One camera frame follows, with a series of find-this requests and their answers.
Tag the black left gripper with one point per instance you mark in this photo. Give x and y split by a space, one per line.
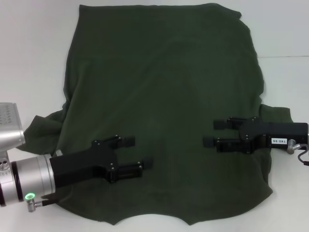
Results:
79 164

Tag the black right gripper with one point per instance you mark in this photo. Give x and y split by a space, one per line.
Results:
282 131

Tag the dark green shirt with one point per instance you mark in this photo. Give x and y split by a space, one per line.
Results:
157 72

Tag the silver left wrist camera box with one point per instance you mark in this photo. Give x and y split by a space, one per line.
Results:
10 125

